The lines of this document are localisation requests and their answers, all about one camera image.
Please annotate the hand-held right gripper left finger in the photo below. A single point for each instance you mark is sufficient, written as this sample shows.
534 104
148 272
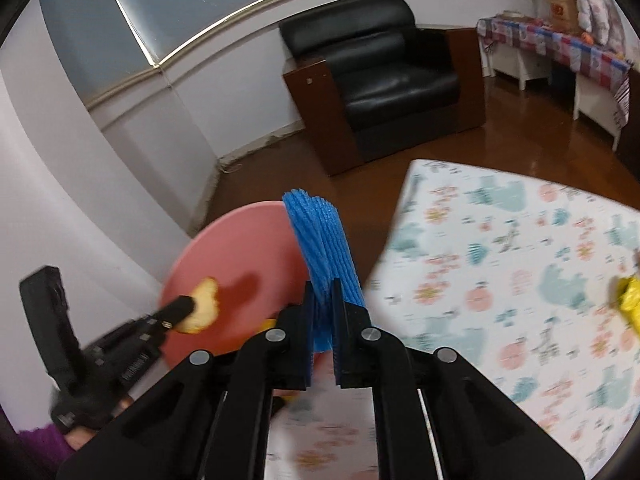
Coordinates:
307 340

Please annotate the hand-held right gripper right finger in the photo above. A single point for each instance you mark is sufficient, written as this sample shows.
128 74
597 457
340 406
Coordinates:
339 340

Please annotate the white desk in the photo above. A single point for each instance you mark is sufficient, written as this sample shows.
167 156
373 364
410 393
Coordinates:
525 67

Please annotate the small orange fruit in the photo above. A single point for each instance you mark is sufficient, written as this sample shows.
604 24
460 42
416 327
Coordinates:
586 37

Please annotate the person's left forearm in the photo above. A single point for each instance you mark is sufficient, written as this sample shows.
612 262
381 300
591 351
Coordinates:
30 452

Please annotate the checkered desk cloth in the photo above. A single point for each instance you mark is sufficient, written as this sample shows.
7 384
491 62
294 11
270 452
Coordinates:
555 42

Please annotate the blue foam fruit net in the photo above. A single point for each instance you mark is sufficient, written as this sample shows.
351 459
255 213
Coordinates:
325 255

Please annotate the pink plastic bucket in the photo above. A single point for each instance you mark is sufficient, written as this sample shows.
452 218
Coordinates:
250 260

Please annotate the hanging floral jacket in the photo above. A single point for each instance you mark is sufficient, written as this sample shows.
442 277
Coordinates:
597 5

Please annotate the brown paper bag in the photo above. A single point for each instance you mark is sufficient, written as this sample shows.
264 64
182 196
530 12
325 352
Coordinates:
561 7

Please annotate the person's left hand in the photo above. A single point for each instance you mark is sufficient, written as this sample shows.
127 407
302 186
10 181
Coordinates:
77 441

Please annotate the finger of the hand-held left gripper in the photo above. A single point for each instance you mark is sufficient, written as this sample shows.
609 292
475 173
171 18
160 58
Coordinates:
172 315

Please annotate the large curved window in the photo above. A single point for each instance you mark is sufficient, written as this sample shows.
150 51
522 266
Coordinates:
225 0

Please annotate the floral tablecloth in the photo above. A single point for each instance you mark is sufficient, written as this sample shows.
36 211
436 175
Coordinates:
475 285

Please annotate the yellow plastic bag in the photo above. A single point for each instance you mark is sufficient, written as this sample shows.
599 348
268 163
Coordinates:
631 305

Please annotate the black leather armchair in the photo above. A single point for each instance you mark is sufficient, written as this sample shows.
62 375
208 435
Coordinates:
380 70

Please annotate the yellowish brown scrap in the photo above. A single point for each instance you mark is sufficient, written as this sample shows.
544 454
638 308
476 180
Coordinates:
205 305

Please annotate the yellow foam fruit net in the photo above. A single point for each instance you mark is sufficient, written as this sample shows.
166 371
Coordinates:
269 326

